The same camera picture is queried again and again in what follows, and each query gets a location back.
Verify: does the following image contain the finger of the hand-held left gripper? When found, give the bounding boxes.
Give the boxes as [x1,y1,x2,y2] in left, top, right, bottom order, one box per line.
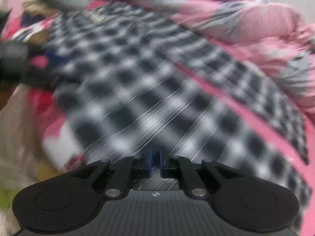
[28,48,68,65]
[20,75,63,91]

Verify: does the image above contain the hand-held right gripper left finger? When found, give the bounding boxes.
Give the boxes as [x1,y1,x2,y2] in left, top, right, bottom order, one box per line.
[70,150,154,199]

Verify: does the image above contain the black white plaid pants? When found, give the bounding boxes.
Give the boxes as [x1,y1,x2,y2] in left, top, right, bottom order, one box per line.
[42,5,310,192]

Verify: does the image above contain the pink grey floral duvet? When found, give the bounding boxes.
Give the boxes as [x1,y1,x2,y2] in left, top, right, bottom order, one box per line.
[133,0,315,113]

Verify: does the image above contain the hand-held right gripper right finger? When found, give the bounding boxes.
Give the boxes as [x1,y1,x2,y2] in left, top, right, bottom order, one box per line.
[157,150,243,199]

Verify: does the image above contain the pink floral bed sheet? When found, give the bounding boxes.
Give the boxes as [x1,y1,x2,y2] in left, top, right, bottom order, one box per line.
[0,0,315,236]

